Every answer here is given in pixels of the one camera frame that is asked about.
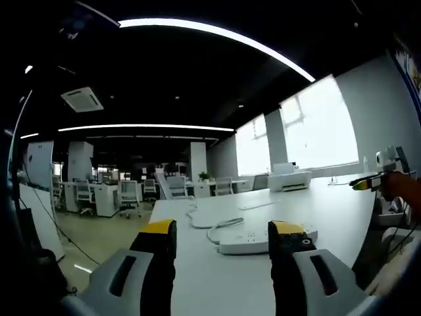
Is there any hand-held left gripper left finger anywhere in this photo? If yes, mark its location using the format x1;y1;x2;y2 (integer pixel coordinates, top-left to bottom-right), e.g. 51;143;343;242
77;219;178;316

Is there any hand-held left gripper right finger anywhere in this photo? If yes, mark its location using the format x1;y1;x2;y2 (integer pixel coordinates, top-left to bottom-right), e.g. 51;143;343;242
268;219;372;316

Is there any white power strip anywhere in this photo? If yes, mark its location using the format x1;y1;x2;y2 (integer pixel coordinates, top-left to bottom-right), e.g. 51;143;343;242
218;226;319;256

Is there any white power strip cable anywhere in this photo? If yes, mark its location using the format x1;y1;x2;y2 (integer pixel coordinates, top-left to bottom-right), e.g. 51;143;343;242
186;196;245;245

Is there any long ceiling light strip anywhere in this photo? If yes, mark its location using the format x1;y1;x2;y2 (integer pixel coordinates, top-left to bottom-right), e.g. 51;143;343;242
117;17;317;83
57;124;236;133

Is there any person's right hand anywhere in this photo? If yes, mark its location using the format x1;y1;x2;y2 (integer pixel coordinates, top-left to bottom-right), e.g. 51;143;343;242
382;171;421;207

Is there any large bright window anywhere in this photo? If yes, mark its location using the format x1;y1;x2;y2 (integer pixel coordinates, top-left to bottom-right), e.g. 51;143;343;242
234;114;273;177
278;74;360;171

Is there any white table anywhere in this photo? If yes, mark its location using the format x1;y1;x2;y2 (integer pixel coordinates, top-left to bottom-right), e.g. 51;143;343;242
149;171;385;316

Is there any white printer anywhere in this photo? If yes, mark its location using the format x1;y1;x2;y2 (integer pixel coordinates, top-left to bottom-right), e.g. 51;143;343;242
268;163;312;193

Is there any white mesh office chair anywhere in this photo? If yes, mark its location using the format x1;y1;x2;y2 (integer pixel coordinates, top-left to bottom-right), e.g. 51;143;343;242
74;179;97;217
118;180;143;219
213;176;235;198
143;178;158;202

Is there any person in beige shirt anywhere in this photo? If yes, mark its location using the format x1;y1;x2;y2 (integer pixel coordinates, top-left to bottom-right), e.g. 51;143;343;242
364;230;421;299

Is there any white partition panel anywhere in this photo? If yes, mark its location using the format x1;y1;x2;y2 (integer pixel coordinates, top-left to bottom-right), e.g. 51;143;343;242
18;183;66;261

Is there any ceiling air conditioner unit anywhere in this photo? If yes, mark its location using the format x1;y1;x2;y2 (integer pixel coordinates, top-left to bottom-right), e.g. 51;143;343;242
60;86;105;113

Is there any thin white cable with adapter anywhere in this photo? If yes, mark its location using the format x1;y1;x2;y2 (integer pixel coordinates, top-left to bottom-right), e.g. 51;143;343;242
328;175;355;186

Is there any thin black cable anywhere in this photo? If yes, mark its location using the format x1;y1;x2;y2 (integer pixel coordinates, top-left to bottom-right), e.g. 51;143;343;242
387;197;420;259

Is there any black floor cable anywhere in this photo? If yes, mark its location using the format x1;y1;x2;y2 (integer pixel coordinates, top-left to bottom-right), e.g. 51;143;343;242
22;164;100;266

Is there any blue white wall poster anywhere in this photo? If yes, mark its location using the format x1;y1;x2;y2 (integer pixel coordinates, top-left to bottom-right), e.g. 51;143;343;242
390;38;421;111

